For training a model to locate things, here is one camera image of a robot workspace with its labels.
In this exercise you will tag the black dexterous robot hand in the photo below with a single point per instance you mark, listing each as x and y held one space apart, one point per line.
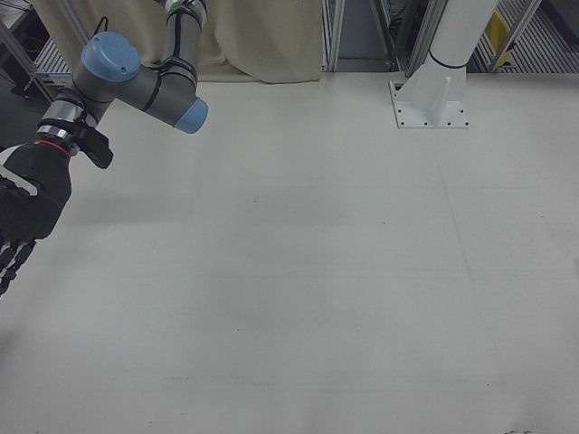
34 194

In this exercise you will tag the grey UR5e robot arm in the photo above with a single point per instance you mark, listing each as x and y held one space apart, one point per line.
135 77

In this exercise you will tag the grey metal rack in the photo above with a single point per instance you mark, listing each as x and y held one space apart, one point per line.
34 59

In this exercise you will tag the beige fabric curtain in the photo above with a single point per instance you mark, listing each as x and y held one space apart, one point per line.
253 38

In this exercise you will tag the yellow tag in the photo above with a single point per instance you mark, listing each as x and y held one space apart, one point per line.
500 27

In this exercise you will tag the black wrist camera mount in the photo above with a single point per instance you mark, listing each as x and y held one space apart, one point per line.
92 144

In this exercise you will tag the aluminium frame structure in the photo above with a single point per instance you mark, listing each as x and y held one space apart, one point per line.
366 34

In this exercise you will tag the white pedestal base plate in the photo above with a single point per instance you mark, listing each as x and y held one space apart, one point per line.
432 104

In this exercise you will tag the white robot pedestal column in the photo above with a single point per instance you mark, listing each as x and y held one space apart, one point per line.
461 29

